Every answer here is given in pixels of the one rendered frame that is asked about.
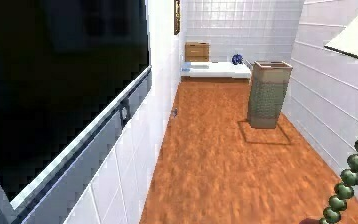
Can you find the white bed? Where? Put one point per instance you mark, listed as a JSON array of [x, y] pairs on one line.
[[217, 69]]

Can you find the light wooden chest of drawers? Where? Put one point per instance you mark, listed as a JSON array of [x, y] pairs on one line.
[[197, 51]]

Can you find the blue round object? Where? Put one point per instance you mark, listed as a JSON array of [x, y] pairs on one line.
[[237, 59]]

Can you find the grey tall laundry bin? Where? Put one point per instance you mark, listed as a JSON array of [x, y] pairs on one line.
[[268, 95]]

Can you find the black television set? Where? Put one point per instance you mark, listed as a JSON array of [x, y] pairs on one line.
[[60, 83]]

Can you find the cream lamp shade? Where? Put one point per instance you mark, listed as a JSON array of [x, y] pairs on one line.
[[353, 36]]

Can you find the gold framed wall picture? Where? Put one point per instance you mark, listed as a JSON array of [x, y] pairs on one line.
[[177, 16]]

